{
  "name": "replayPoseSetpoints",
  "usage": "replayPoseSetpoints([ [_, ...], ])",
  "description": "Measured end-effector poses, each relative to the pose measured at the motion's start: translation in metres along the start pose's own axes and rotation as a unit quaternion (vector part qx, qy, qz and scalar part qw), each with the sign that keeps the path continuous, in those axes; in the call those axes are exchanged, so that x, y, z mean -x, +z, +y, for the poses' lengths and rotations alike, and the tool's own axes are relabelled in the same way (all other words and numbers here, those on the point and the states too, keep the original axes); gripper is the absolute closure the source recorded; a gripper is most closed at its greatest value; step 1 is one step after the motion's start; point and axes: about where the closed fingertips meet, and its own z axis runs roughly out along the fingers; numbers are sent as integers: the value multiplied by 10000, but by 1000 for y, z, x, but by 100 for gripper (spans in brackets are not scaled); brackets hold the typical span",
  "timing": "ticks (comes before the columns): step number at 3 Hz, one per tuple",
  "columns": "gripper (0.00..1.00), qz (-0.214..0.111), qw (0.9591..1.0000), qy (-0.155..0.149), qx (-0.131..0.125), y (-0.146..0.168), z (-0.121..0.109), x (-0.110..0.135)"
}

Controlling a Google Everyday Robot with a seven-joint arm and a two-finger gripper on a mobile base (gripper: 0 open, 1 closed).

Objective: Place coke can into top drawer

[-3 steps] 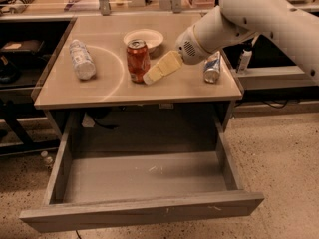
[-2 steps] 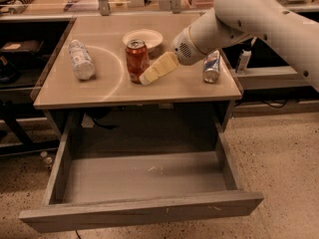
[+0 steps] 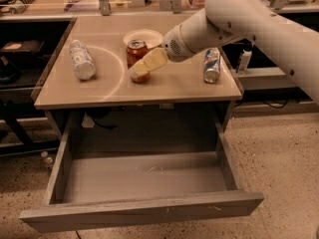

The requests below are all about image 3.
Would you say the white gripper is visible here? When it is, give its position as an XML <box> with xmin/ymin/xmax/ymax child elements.
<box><xmin>129</xmin><ymin>25</ymin><xmax>194</xmax><ymax>80</ymax></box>

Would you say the small clear bottle on floor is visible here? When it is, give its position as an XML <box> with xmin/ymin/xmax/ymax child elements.
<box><xmin>41</xmin><ymin>151</ymin><xmax>54</xmax><ymax>171</ymax></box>

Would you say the red coke can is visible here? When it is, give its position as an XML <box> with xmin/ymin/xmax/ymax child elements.
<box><xmin>127</xmin><ymin>39</ymin><xmax>151</xmax><ymax>83</ymax></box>

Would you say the white paper bowl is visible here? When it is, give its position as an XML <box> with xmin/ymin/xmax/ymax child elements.
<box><xmin>123</xmin><ymin>29</ymin><xmax>162</xmax><ymax>50</ymax></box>

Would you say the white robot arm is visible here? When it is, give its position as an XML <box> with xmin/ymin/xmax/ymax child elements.
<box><xmin>129</xmin><ymin>0</ymin><xmax>319</xmax><ymax>103</ymax></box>

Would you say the grey cabinet with tan top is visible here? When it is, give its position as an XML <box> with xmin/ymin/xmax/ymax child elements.
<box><xmin>35</xmin><ymin>15</ymin><xmax>241</xmax><ymax>156</ymax></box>

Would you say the grey open top drawer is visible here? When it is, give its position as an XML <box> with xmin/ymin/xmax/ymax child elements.
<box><xmin>20</xmin><ymin>113</ymin><xmax>264</xmax><ymax>233</ymax></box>

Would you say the blue silver can lying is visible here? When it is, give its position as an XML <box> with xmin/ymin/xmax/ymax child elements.
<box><xmin>203</xmin><ymin>48</ymin><xmax>220</xmax><ymax>84</ymax></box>

